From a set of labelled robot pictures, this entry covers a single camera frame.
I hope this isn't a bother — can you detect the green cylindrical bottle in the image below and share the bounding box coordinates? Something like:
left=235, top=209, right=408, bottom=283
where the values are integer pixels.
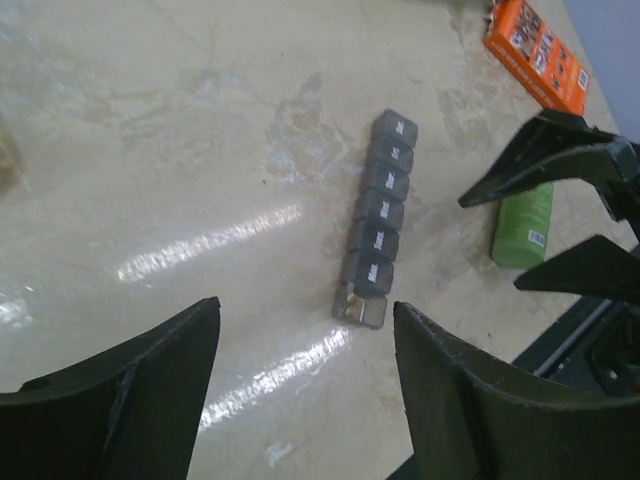
left=491, top=183, right=554, bottom=270

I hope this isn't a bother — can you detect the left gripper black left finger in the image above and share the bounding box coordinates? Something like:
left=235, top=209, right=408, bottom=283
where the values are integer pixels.
left=1, top=297, right=221, bottom=479

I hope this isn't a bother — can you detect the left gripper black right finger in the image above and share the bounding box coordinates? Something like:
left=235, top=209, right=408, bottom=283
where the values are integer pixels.
left=393, top=302, right=639, bottom=479

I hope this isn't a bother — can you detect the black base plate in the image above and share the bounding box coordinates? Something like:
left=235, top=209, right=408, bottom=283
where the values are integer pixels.
left=512, top=297, right=639, bottom=397

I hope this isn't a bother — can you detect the golden pill front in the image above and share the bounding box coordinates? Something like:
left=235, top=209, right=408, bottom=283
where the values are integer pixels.
left=345, top=294, right=366, bottom=321

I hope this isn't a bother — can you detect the orange snack packet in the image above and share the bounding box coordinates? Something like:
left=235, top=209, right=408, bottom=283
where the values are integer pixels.
left=483, top=0, right=590, bottom=116

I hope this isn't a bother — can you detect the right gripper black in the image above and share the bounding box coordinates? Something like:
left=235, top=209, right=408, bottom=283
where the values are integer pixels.
left=459, top=109, right=639, bottom=303

